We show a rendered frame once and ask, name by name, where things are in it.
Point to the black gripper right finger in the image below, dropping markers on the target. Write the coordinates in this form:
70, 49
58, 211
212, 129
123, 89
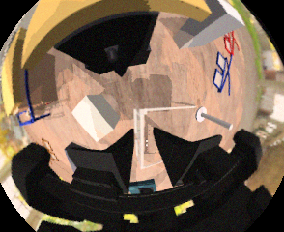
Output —
179, 154

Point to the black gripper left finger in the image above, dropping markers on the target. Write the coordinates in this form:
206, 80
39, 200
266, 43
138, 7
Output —
117, 158

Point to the red glasses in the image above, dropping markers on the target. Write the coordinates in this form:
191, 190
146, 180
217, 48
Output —
228, 42

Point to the orange-framed glasses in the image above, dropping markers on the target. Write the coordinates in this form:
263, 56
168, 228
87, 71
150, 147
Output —
49, 149

